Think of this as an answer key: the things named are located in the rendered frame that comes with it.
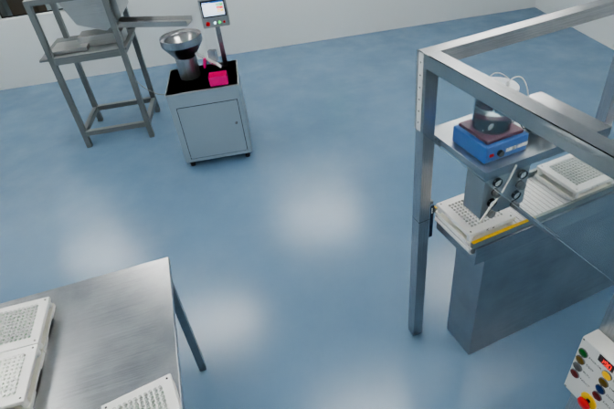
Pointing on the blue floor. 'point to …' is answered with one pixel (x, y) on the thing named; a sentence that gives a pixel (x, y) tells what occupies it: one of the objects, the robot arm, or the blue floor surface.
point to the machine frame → (579, 15)
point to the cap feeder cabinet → (209, 114)
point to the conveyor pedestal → (516, 290)
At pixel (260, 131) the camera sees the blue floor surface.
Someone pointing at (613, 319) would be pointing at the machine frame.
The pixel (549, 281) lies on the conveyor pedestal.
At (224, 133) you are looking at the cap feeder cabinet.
